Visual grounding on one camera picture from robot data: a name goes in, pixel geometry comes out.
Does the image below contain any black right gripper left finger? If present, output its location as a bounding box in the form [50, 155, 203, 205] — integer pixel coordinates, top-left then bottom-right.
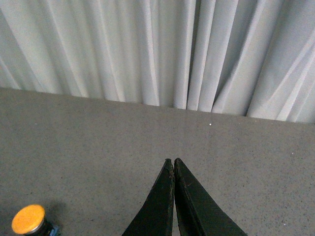
[123, 159, 175, 236]

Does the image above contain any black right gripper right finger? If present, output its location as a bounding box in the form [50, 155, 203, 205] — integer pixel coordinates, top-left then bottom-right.
[174, 158, 246, 236]

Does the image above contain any white pleated curtain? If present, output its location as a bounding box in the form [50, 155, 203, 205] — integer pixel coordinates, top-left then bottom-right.
[0, 0, 315, 123]

